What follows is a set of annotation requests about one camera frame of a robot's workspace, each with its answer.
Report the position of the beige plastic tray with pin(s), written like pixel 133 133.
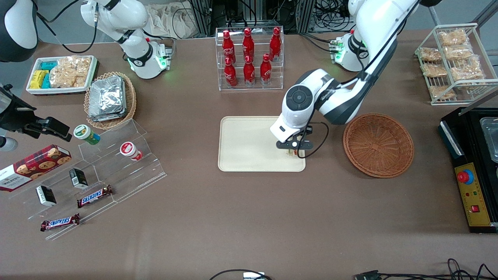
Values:
pixel 245 147

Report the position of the clear acrylic bottle rack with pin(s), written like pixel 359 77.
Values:
pixel 279 77

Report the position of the teal snack packet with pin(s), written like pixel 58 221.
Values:
pixel 46 81
pixel 48 65

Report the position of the white rectangular snack tray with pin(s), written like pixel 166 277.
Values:
pixel 62 90

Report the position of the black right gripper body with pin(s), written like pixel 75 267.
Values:
pixel 16 115

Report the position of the red tartan cookie box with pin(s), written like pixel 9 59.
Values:
pixel 35 165

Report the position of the aluminium frame post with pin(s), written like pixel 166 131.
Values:
pixel 305 15
pixel 202 17

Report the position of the brown round wicker basket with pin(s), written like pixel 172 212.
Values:
pixel 379 146

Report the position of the brown Snickers bar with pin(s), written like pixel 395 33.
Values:
pixel 60 222
pixel 94 196

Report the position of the green snack cup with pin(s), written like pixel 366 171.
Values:
pixel 86 134

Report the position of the tan oval wicker basket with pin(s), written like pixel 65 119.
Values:
pixel 131 101

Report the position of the small black box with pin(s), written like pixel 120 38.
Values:
pixel 46 195
pixel 79 179

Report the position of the red cola bottle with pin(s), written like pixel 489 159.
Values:
pixel 248 46
pixel 265 72
pixel 275 44
pixel 228 48
pixel 230 76
pixel 249 74

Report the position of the silver foil pack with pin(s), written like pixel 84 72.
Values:
pixel 107 116
pixel 107 95

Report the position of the clear acrylic stepped display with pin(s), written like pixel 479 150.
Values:
pixel 148 171

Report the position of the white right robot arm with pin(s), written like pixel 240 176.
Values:
pixel 116 15

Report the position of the red emergency stop button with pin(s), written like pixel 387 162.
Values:
pixel 465 177

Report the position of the yellow snack packet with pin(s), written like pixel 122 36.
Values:
pixel 35 79

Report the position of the clear bag of crackers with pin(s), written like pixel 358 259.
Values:
pixel 70 72

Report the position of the clear bag of fried snack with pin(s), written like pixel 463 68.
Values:
pixel 458 52
pixel 441 92
pixel 467 72
pixel 452 37
pixel 430 54
pixel 433 70

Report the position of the black and yellow control box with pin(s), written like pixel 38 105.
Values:
pixel 472 194

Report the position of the beige crumpled cloth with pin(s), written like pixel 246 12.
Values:
pixel 167 19

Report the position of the triangular sandwich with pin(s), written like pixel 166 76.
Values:
pixel 291 153

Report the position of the steel food pan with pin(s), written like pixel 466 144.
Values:
pixel 491 138

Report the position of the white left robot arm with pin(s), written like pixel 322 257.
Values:
pixel 338 101

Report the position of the red snack cup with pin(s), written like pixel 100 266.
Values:
pixel 130 151

